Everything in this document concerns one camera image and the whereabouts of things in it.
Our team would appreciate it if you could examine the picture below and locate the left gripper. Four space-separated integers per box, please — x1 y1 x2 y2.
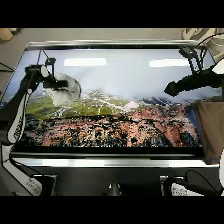
42 75 68 91

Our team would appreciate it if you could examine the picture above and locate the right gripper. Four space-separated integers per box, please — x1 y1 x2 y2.
163 78 188 98

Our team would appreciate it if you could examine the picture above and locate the white garment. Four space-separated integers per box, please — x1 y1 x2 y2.
44 72 83 108

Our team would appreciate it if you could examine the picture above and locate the brown garment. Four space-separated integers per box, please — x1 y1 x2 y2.
192 99 224 165

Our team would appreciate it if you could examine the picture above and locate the blue garment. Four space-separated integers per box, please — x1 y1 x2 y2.
184 104 202 148

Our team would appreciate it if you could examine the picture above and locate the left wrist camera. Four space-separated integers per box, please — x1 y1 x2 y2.
44 57 57 80

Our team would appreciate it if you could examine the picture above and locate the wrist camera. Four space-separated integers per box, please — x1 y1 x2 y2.
44 57 57 80
178 45 205 73

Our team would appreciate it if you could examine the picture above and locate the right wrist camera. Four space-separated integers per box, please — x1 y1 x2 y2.
178 45 205 73

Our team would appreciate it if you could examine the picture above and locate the black cable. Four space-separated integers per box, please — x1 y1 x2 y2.
194 32 224 51
184 169 223 196

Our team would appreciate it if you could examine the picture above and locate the silver frame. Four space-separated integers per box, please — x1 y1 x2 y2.
9 39 222 197

